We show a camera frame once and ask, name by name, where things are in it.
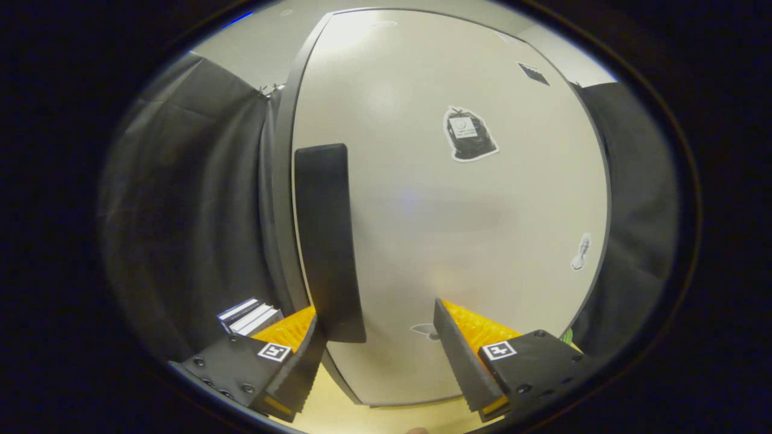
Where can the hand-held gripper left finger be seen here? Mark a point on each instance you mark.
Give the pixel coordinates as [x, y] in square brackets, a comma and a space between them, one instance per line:
[301, 374]

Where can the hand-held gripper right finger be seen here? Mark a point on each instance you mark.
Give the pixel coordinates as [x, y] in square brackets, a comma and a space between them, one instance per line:
[461, 361]

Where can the grey shoe cabinet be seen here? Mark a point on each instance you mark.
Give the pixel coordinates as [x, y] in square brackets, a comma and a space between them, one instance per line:
[282, 181]

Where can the grey portrait cover book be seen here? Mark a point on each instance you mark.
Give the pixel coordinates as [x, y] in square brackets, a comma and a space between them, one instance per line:
[259, 317]

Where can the dark blue book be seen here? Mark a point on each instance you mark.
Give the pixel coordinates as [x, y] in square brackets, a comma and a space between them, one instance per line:
[232, 313]

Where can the green striped object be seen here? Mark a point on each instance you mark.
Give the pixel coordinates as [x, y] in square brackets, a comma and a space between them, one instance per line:
[568, 336]

